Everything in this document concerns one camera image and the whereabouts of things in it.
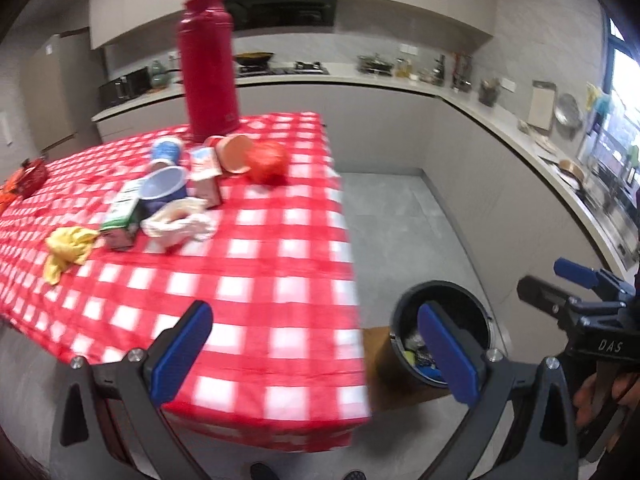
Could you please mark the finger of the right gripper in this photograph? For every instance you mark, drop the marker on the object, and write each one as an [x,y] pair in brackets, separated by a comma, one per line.
[606,285]
[567,310]

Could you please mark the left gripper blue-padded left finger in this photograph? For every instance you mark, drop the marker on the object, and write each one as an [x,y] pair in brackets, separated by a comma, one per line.
[100,403]

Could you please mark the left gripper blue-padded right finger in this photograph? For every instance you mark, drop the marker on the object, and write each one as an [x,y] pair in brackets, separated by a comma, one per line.
[542,440]

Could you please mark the yellow cloth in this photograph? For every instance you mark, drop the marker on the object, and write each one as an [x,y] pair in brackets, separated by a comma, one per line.
[68,246]

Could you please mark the green white carton box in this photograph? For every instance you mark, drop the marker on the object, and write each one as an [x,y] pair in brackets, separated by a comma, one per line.
[121,222]

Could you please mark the white paper wrapper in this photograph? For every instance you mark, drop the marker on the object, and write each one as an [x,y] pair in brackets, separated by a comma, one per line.
[179,221]

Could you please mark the blue plastic bowl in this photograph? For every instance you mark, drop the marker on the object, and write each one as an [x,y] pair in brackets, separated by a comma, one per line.
[162,187]

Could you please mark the pink white milk carton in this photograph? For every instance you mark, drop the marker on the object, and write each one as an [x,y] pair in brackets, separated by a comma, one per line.
[205,175]

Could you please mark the blue white paper cup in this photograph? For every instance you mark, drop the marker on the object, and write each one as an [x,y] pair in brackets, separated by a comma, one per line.
[166,151]

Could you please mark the red paper cup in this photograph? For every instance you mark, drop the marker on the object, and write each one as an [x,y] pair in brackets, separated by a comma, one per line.
[231,151]

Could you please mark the orange plastic bag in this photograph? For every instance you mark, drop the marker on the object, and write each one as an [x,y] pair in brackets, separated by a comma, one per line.
[267,163]

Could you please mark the kitchen sink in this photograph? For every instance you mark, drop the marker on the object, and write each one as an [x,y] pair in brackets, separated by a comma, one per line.
[605,197]

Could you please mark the black trash bucket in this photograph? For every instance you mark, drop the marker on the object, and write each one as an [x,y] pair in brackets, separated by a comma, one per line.
[441,329]

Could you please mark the right hand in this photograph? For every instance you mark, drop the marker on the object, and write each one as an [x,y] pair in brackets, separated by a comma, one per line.
[590,397]

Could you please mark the red white checkered tablecloth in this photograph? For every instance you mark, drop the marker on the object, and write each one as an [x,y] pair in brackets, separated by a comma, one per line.
[283,365]

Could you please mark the black shoe left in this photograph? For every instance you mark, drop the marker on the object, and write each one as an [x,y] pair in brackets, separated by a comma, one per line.
[260,471]

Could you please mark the black shoe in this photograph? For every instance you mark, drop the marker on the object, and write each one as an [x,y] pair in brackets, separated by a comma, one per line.
[355,475]
[260,471]

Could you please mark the round metal strainer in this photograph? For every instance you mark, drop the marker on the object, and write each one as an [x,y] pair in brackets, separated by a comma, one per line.
[567,113]

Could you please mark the white cutting board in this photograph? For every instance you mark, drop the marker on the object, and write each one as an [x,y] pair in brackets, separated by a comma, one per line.
[541,106]

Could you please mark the black shoe right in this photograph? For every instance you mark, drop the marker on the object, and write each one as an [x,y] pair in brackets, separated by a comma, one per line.
[355,475]

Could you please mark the black utensil holder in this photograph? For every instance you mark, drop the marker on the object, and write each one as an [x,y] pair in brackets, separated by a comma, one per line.
[489,91]

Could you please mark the orange net bag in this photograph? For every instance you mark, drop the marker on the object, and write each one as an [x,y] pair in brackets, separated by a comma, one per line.
[10,191]

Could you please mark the red box on table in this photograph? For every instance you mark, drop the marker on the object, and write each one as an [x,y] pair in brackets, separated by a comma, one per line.
[34,174]

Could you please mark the black microwave oven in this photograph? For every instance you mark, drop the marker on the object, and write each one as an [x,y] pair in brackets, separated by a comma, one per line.
[125,88]

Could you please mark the dish rack with dishes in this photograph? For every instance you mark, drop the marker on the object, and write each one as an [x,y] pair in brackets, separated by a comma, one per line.
[373,64]

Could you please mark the green ceramic vase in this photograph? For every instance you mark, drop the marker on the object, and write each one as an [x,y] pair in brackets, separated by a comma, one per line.
[159,78]

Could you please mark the beige refrigerator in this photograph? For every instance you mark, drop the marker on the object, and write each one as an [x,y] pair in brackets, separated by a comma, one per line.
[60,86]

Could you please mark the gas stove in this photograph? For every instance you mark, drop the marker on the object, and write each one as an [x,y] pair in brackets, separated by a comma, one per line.
[295,68]

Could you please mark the wok on stove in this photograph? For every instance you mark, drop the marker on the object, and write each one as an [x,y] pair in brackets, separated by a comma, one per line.
[252,59]

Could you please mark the red thermos flask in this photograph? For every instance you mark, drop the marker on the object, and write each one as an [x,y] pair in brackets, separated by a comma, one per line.
[205,47]

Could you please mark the black range hood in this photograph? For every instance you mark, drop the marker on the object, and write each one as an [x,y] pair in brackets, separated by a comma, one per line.
[259,14]

